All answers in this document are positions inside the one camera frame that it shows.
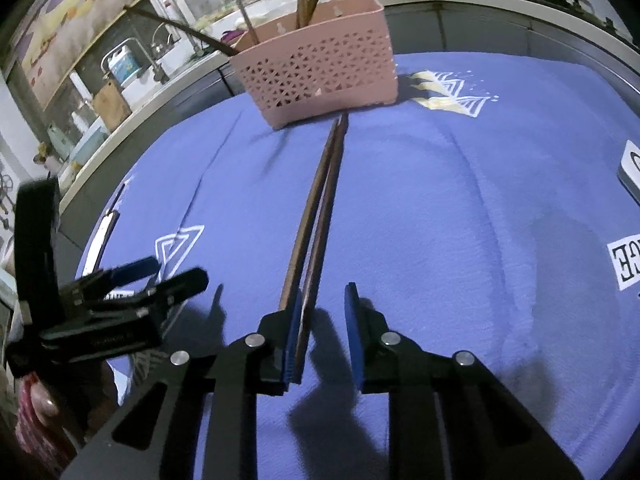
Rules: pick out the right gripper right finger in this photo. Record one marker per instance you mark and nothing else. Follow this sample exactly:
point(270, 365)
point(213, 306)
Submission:
point(449, 417)

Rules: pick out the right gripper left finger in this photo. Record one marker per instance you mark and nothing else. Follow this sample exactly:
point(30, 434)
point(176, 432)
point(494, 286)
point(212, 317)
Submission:
point(199, 415)

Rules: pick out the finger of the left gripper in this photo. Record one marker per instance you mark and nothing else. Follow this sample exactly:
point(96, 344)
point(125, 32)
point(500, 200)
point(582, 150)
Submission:
point(97, 285)
point(157, 299)

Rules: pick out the dark brown wooden chopstick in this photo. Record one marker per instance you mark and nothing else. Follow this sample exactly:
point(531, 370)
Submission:
point(318, 249)

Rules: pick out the black chopstick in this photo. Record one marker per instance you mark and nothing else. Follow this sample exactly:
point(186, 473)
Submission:
point(214, 43)

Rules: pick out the steel kitchen faucet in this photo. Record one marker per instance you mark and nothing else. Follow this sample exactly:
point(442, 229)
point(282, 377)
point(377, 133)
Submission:
point(135, 45)

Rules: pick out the person hand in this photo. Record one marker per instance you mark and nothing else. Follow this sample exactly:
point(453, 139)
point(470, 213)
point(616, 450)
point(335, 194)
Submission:
point(40, 430)

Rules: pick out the smartphone with black case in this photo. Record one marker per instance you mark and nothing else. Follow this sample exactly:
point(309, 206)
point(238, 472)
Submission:
point(103, 233)

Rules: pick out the blue plastic basin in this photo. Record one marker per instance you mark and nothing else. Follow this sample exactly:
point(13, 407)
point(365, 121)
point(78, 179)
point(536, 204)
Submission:
point(89, 143)

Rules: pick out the wooden cutting board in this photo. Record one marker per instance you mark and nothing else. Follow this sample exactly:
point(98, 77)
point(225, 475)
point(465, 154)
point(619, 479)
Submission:
point(110, 105)

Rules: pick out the blue printed tablecloth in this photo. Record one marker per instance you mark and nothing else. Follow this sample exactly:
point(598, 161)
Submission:
point(482, 211)

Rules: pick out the blue detergent jug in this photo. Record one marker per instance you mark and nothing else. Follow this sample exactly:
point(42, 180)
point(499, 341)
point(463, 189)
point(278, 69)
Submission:
point(123, 66)

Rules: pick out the pink perforated utensil basket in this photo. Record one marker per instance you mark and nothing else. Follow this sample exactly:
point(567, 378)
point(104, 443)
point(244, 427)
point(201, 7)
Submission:
point(343, 59)

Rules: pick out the fruit pattern window blind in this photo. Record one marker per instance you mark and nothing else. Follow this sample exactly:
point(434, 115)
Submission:
point(58, 36)

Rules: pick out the small white box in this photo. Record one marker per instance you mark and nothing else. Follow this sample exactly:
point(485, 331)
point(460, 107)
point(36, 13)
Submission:
point(628, 171)

